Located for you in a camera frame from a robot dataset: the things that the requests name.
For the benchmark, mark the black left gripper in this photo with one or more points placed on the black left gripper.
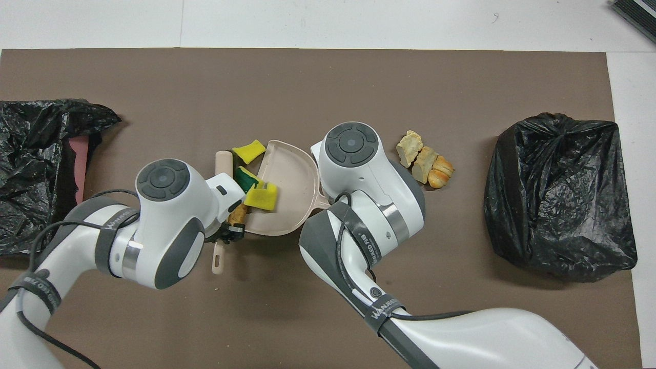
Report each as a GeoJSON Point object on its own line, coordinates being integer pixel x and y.
{"type": "Point", "coordinates": [229, 233]}

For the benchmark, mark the brown bread roll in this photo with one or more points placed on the brown bread roll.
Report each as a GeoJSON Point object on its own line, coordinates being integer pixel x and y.
{"type": "Point", "coordinates": [238, 214]}

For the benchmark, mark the notched yellow sponge piece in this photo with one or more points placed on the notched yellow sponge piece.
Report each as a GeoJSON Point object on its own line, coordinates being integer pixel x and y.
{"type": "Point", "coordinates": [262, 197]}

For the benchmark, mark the green and yellow sponge piece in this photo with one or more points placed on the green and yellow sponge piece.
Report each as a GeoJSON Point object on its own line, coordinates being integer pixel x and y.
{"type": "Point", "coordinates": [247, 179]}

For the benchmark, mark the beige plastic dustpan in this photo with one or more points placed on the beige plastic dustpan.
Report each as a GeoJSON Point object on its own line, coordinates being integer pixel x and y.
{"type": "Point", "coordinates": [289, 195]}

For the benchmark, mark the beige hand brush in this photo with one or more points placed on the beige hand brush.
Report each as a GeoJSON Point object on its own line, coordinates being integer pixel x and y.
{"type": "Point", "coordinates": [223, 161]}

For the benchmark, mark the curved yellow sponge piece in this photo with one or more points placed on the curved yellow sponge piece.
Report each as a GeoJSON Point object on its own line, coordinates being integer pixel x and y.
{"type": "Point", "coordinates": [249, 151]}

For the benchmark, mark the pale stone chunk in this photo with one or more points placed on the pale stone chunk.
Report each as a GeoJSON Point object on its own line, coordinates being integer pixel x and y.
{"type": "Point", "coordinates": [409, 146]}

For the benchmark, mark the grey-green stone chunk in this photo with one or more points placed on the grey-green stone chunk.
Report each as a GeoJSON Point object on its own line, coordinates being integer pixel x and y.
{"type": "Point", "coordinates": [424, 164]}

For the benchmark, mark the golden croissant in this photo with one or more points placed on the golden croissant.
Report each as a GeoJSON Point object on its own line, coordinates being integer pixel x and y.
{"type": "Point", "coordinates": [441, 173]}

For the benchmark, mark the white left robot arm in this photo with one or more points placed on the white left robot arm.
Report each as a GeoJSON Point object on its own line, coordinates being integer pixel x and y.
{"type": "Point", "coordinates": [164, 225]}

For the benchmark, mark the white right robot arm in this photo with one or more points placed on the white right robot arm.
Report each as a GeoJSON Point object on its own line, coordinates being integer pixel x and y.
{"type": "Point", "coordinates": [369, 205]}

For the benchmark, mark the pink bin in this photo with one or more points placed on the pink bin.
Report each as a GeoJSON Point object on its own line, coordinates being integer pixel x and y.
{"type": "Point", "coordinates": [79, 169]}

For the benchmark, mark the black trash bag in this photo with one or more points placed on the black trash bag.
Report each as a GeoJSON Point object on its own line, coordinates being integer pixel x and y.
{"type": "Point", "coordinates": [558, 195]}
{"type": "Point", "coordinates": [31, 154]}

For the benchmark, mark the brown table mat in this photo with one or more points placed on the brown table mat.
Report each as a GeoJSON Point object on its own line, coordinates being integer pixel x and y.
{"type": "Point", "coordinates": [328, 82]}

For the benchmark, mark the dark ribbed device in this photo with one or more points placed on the dark ribbed device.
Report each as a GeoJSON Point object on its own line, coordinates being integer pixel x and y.
{"type": "Point", "coordinates": [638, 15]}

